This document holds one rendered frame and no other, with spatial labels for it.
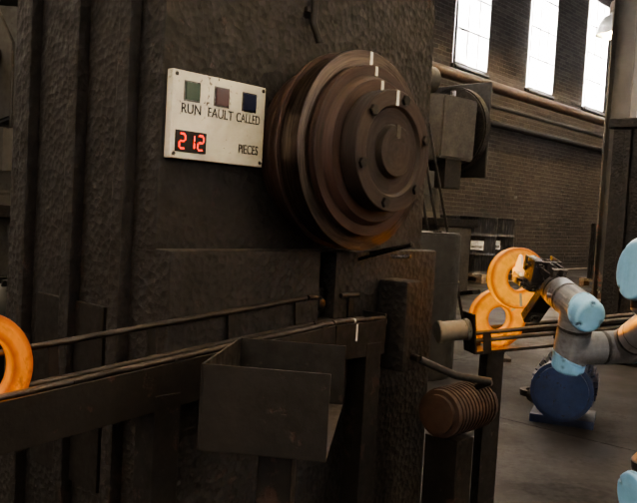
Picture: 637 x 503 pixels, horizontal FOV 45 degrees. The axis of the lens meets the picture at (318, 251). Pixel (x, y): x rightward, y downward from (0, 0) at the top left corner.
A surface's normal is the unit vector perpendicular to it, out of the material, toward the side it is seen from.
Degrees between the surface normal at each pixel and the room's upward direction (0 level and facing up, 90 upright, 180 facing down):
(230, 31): 90
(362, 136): 90
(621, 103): 90
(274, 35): 90
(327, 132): 81
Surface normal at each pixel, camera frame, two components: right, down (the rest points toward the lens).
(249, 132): 0.74, 0.07
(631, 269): -0.97, -0.14
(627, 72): -0.67, 0.00
